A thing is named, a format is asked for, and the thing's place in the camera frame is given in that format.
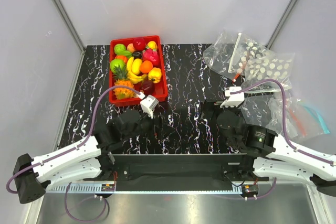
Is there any orange toy fruit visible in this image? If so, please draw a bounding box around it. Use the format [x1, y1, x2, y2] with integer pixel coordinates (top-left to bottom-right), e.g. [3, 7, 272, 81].
[139, 60, 153, 74]

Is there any yellow toy lemon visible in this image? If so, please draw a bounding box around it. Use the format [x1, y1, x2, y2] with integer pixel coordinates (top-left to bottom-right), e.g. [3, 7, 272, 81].
[146, 41, 157, 50]

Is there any toy banana bunch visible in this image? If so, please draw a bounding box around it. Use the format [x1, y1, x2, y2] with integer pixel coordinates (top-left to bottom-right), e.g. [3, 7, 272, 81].
[126, 57, 148, 84]

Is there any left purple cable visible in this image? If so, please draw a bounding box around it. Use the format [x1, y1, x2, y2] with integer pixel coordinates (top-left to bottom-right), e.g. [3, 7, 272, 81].
[6, 86, 144, 196]

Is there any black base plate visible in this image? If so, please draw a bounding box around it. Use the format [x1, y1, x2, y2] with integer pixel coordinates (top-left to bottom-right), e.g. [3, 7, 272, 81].
[96, 154, 257, 193]

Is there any green toy apple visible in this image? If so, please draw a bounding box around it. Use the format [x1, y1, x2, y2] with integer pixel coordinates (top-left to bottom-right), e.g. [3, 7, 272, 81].
[110, 59, 125, 73]

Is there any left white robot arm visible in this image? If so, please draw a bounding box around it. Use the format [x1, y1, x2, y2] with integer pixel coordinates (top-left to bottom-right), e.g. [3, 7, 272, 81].
[13, 109, 160, 204]

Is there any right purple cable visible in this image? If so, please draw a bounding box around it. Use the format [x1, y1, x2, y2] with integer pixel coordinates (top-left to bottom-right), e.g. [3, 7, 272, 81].
[230, 79, 336, 167]

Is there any red plastic tray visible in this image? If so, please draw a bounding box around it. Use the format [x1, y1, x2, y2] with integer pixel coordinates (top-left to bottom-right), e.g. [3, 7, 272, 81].
[109, 35, 168, 106]

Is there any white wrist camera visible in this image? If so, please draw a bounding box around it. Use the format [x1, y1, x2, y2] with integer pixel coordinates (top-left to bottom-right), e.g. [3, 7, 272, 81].
[220, 87, 245, 108]
[140, 95, 159, 119]

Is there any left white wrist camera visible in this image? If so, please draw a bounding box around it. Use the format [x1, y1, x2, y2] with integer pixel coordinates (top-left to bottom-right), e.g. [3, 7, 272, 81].
[140, 95, 159, 119]

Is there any purple cable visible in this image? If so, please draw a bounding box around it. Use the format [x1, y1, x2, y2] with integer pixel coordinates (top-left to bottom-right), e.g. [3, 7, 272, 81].
[230, 79, 336, 167]
[6, 86, 144, 196]

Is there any pink toy dragon fruit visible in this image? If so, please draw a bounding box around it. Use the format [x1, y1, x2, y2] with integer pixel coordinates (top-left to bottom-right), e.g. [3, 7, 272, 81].
[142, 48, 161, 67]

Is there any polka dot zip bag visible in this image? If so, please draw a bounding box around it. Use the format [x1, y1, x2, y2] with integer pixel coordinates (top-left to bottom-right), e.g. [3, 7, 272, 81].
[228, 33, 295, 90]

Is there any clear zip bag pile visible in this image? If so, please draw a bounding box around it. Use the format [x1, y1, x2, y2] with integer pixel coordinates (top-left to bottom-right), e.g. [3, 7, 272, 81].
[203, 29, 247, 80]

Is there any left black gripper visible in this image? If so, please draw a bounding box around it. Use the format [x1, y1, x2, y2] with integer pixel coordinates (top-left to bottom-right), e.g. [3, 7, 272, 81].
[122, 109, 175, 141]

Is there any toy pineapple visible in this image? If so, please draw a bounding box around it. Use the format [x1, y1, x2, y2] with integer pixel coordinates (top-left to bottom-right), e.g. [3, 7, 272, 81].
[113, 66, 134, 100]

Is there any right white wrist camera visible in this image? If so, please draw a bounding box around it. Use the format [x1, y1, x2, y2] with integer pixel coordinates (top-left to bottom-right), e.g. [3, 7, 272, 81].
[220, 87, 245, 108]

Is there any yellow toy bell pepper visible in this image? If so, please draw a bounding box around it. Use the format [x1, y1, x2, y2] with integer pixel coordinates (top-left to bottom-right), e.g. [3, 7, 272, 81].
[148, 68, 162, 84]

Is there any dark red toy apple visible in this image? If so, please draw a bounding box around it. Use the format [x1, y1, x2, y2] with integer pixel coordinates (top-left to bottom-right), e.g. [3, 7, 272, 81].
[140, 80, 155, 95]

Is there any blue zipper plastic bag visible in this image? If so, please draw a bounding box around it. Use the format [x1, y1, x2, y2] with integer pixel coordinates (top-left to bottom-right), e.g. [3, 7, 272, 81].
[240, 95, 330, 143]

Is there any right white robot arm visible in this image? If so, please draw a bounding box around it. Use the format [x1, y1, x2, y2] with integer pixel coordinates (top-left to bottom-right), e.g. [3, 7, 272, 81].
[216, 111, 335, 197]

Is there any yellow toy mango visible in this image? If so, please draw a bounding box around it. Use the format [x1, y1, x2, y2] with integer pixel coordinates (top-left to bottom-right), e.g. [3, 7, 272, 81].
[131, 58, 142, 75]

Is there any red toy pomegranate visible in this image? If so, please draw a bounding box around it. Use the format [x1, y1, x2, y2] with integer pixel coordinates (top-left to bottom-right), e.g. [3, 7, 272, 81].
[133, 38, 146, 51]

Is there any green toy pepper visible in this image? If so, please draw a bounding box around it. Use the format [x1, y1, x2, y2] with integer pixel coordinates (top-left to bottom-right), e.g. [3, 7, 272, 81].
[113, 44, 127, 55]

